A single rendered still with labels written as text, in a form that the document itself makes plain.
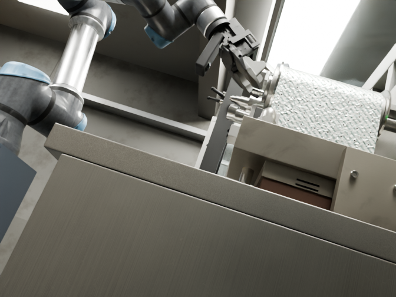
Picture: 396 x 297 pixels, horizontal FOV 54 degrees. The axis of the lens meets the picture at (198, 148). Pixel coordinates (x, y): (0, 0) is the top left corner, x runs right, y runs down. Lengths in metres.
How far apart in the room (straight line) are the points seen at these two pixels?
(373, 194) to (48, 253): 0.46
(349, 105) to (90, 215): 0.62
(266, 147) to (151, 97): 4.14
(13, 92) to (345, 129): 0.78
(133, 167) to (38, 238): 0.15
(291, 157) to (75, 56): 0.80
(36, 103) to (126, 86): 3.81
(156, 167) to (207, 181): 0.07
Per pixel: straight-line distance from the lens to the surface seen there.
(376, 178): 0.63
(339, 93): 0.93
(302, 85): 0.92
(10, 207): 1.06
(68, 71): 1.20
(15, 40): 5.64
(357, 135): 0.90
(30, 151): 4.78
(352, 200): 0.60
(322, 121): 0.89
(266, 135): 0.63
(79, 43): 1.27
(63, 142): 0.58
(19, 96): 1.04
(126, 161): 0.55
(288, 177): 0.62
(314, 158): 0.63
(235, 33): 1.02
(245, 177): 0.67
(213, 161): 1.16
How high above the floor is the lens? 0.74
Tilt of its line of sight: 20 degrees up
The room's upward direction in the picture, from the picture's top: 20 degrees clockwise
